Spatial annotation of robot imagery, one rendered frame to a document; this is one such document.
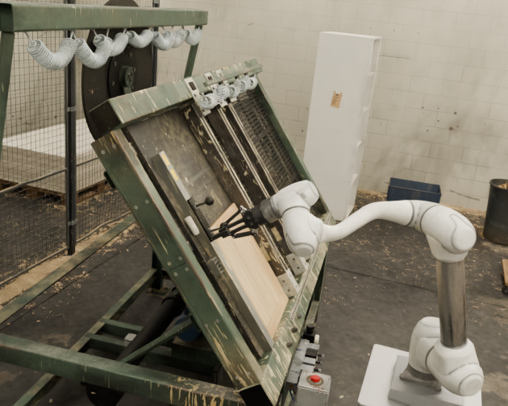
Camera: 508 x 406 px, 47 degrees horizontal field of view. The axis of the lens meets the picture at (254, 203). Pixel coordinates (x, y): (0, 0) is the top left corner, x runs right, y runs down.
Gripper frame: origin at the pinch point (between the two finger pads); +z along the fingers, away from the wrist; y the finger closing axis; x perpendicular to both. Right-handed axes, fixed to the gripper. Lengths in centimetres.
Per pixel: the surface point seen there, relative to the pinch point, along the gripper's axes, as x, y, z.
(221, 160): 62, -21, 9
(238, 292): 11.1, 27.8, 11.8
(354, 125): 440, 39, 1
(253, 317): 11.1, 40.5, 11.6
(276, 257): 61, 34, 9
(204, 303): -13.4, 18.6, 14.1
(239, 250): 37.1, 17.8, 13.6
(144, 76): 116, -81, 45
